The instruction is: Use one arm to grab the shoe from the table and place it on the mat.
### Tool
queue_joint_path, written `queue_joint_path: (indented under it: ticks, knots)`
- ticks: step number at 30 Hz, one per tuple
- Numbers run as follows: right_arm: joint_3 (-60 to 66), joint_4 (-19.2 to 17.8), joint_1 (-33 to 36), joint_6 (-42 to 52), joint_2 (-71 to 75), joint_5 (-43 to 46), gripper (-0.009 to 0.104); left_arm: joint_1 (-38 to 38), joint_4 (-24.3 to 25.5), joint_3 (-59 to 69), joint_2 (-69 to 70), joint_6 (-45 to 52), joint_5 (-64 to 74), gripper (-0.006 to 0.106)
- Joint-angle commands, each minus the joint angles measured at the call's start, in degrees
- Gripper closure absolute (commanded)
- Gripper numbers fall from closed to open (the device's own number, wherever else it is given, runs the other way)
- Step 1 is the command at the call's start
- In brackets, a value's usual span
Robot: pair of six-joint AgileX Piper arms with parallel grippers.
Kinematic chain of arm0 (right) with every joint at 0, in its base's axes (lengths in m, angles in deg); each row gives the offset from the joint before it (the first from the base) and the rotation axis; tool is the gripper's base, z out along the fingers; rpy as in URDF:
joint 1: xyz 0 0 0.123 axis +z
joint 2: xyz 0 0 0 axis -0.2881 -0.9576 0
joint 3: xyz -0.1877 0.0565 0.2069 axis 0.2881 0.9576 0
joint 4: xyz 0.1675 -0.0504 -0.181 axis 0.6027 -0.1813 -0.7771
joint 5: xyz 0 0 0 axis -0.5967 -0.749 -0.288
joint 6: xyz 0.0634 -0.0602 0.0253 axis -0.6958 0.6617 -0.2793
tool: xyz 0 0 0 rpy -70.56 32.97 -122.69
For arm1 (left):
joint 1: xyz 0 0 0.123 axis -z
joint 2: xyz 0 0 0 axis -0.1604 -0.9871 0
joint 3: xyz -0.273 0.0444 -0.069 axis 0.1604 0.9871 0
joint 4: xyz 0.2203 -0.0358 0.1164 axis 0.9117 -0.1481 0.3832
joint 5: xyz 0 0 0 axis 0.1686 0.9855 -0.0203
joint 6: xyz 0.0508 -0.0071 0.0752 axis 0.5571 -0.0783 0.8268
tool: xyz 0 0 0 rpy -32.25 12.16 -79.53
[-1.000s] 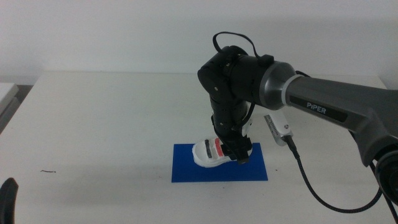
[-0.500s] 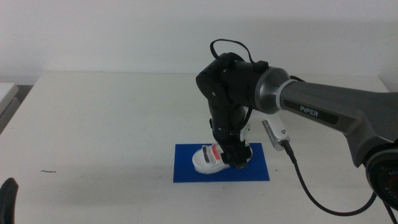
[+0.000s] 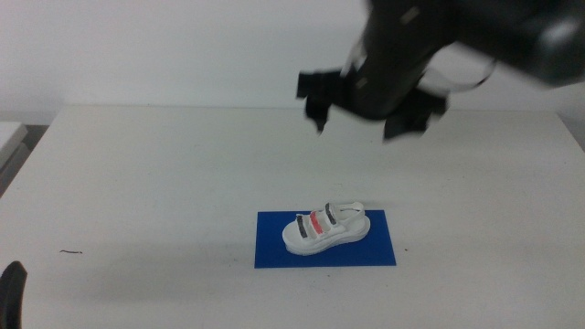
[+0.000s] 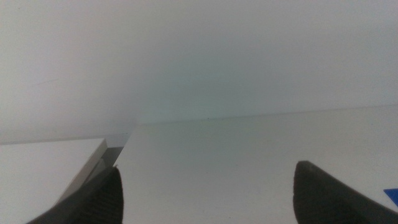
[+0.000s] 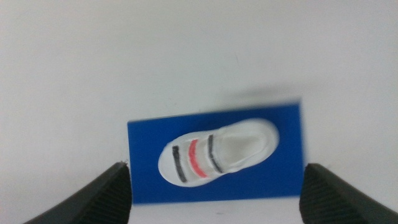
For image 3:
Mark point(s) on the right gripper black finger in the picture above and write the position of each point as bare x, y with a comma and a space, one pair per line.
413, 114
322, 89

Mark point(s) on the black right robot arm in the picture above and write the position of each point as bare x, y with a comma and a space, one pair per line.
525, 32

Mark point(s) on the small dark thread scrap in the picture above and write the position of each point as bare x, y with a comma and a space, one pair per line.
71, 251

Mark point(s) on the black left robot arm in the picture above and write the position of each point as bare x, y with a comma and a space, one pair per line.
10, 297

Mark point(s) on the white side table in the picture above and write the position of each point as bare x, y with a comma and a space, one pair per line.
8, 134

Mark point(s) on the blue rectangular mat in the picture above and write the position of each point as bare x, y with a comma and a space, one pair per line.
375, 251

